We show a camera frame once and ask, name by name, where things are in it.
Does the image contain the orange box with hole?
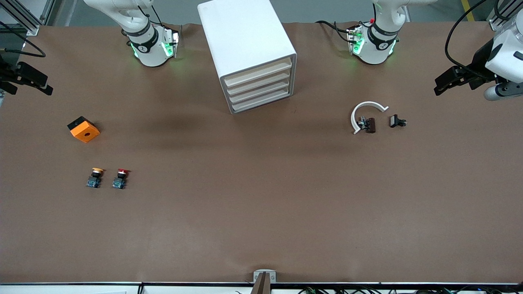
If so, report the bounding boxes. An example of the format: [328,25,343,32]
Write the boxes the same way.
[67,116,101,143]

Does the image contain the white curved plastic clip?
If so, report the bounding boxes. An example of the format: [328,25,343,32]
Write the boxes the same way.
[351,101,389,135]

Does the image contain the brown terminal block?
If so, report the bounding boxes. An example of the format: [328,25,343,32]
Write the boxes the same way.
[358,116,377,134]

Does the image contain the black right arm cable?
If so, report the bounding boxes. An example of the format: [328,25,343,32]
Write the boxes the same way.
[0,21,46,58]

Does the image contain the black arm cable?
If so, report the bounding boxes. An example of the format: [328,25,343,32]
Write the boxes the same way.
[445,0,523,80]
[0,21,46,58]

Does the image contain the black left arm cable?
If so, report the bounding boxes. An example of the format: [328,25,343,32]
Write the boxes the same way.
[445,0,523,80]

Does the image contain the aluminium frame profile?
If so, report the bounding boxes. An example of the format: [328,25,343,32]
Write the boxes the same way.
[486,0,523,31]
[0,0,56,36]

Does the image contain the yellow push button switch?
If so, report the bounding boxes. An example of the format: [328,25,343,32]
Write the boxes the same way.
[86,167,105,189]

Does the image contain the red push button switch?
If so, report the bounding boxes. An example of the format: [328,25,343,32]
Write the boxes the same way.
[112,168,130,190]

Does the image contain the black base cable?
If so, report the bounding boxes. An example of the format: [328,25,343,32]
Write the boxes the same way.
[316,20,356,43]

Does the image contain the grey metal bracket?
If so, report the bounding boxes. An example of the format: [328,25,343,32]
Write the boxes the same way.
[253,269,277,283]

